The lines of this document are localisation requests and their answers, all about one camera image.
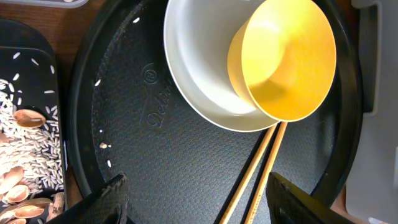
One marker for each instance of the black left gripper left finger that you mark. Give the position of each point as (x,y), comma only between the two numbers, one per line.
(107,205)

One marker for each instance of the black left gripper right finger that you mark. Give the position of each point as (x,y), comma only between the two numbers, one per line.
(289,204)

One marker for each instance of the yellow bowl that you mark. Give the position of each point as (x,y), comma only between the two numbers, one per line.
(282,60)

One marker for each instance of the grey dishwasher rack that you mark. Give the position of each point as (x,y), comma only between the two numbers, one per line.
(371,188)

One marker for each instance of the clear plastic waste bin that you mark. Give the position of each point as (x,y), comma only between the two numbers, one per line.
(49,3)

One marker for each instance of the right wooden chopstick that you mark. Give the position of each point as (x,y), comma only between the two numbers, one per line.
(265,174)

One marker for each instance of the wooden chopstick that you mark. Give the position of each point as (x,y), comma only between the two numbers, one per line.
(247,176)
(265,174)

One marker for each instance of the left wooden chopstick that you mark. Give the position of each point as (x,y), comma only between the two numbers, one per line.
(247,176)

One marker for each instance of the food scraps pile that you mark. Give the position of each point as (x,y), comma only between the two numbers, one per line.
(28,161)

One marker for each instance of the black rectangular tray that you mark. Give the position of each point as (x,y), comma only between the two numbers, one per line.
(28,93)

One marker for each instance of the grey plate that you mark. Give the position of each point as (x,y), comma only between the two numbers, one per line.
(197,36)

